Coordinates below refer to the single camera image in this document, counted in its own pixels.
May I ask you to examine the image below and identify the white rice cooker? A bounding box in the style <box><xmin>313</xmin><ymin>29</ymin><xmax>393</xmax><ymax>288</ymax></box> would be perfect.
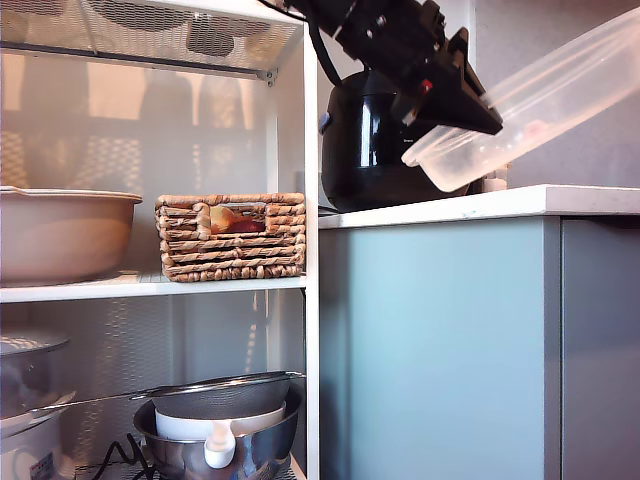
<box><xmin>0</xmin><ymin>390</ymin><xmax>78</xmax><ymax>480</ymax></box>

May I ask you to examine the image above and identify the white plastic scoop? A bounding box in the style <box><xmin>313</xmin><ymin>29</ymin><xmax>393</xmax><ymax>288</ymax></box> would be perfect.
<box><xmin>203</xmin><ymin>418</ymin><xmax>237</xmax><ymax>470</ymax></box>

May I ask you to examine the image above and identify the white ceramic bowl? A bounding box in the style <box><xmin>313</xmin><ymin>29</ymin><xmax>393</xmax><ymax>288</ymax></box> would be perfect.
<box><xmin>154</xmin><ymin>399</ymin><xmax>289</xmax><ymax>443</ymax></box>

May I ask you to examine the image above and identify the black Philips rice cooker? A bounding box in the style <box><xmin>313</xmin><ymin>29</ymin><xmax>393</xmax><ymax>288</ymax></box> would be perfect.
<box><xmin>319</xmin><ymin>68</ymin><xmax>474</xmax><ymax>213</ymax></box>

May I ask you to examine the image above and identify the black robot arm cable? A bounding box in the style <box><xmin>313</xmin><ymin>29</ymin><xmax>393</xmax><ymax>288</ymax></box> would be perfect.
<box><xmin>257</xmin><ymin>0</ymin><xmax>347</xmax><ymax>87</ymax></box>

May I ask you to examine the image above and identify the steel pot with lid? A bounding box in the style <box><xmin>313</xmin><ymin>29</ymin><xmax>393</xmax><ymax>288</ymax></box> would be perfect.
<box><xmin>0</xmin><ymin>329</ymin><xmax>72</xmax><ymax>420</ymax></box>

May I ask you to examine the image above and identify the yellow onion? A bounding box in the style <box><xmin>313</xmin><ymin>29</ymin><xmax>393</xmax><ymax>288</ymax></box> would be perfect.
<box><xmin>209</xmin><ymin>205</ymin><xmax>235</xmax><ymax>234</ymax></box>

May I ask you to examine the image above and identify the teal kitchen cabinet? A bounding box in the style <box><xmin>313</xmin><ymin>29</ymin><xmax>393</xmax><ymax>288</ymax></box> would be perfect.
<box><xmin>318</xmin><ymin>214</ymin><xmax>640</xmax><ymax>480</ymax></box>

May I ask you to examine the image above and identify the clear plastic microwave lid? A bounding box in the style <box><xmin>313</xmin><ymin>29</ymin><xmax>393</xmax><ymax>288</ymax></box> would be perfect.
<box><xmin>400</xmin><ymin>6</ymin><xmax>640</xmax><ymax>194</ymax></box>

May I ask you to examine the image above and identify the white metal shelf unit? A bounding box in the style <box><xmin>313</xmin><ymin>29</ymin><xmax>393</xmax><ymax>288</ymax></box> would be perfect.
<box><xmin>0</xmin><ymin>0</ymin><xmax>320</xmax><ymax>480</ymax></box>

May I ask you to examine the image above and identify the black power cable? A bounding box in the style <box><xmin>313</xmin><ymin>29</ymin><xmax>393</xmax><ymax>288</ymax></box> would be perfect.
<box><xmin>72</xmin><ymin>432</ymin><xmax>160</xmax><ymax>480</ymax></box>

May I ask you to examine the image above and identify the woven wicker basket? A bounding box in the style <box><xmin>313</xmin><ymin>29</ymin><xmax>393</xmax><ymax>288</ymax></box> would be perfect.
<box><xmin>154</xmin><ymin>192</ymin><xmax>307</xmax><ymax>283</ymax></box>

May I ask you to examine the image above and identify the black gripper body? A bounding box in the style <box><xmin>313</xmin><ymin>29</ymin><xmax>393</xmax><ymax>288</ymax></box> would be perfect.
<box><xmin>331</xmin><ymin>0</ymin><xmax>447</xmax><ymax>97</ymax></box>

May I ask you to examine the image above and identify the stainless steel mixing bowl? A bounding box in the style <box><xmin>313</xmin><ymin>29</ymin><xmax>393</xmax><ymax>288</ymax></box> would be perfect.
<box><xmin>132</xmin><ymin>383</ymin><xmax>305</xmax><ymax>480</ymax></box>

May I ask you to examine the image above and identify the large beige bowl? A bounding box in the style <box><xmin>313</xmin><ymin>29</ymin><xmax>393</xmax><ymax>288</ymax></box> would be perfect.
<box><xmin>0</xmin><ymin>185</ymin><xmax>144</xmax><ymax>288</ymax></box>

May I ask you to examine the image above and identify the clear salt grinder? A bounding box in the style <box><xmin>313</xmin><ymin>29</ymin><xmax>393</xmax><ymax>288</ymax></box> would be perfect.
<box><xmin>481</xmin><ymin>163</ymin><xmax>511</xmax><ymax>192</ymax></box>

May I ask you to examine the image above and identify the metal mesh strainer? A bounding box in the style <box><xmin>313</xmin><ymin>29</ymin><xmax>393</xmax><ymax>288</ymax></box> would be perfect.
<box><xmin>28</xmin><ymin>370</ymin><xmax>306</xmax><ymax>420</ymax></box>

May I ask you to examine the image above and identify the grey rectangular container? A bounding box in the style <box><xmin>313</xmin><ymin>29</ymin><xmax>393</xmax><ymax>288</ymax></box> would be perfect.
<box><xmin>186</xmin><ymin>17</ymin><xmax>235</xmax><ymax>56</ymax></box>

